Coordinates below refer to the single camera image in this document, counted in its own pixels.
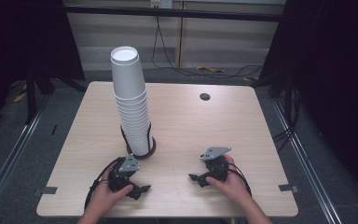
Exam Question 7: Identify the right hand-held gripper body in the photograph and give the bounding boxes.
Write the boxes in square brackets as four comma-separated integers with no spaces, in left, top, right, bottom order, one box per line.
[200,147,232,185]

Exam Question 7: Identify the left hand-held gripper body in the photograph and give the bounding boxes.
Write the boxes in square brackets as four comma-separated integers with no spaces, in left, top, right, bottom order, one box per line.
[107,155,140,193]

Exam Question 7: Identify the black cup holder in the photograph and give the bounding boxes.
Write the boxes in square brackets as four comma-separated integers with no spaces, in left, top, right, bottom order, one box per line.
[119,121,157,161]

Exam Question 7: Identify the stack of white cups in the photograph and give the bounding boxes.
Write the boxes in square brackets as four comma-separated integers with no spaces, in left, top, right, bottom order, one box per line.
[110,46,154,157]

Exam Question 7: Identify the person's right hand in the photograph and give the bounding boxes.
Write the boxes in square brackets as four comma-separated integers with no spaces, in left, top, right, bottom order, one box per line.
[205,154,253,206]

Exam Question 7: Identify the person's left hand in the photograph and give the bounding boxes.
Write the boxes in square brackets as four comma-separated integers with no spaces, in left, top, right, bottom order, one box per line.
[85,169,135,217]

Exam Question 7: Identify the grey tape strip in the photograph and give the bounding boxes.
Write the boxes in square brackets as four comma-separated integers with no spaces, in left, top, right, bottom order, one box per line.
[40,186,59,196]
[278,183,299,193]

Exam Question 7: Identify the yellow floor object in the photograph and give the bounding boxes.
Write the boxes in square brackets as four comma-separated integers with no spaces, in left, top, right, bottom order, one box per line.
[196,64,225,75]

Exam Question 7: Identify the black metal stand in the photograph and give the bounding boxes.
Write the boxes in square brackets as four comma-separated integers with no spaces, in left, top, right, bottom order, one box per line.
[24,65,87,125]
[255,70,296,126]

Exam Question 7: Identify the yellow floor scrap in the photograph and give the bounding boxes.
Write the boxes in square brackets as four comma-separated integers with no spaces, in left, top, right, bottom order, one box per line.
[12,83,29,104]

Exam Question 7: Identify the black curtain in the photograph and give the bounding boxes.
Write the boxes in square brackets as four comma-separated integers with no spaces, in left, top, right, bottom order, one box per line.
[0,0,87,133]
[258,0,358,204]

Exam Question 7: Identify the black horizontal beam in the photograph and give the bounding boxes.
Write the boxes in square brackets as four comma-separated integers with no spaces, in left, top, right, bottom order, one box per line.
[63,4,282,23]

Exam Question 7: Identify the black floor cables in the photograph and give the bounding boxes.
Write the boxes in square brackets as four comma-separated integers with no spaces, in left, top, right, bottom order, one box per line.
[271,90,303,153]

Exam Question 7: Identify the metal floor rail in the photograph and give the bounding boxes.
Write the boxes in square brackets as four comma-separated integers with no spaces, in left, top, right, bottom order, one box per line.
[0,92,49,217]
[271,98,343,224]

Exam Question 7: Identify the black wall cable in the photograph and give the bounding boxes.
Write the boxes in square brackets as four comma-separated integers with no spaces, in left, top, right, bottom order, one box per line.
[150,15,266,79]

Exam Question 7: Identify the white wall outlet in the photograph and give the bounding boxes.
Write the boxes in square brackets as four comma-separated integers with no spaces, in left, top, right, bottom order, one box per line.
[149,0,173,9]

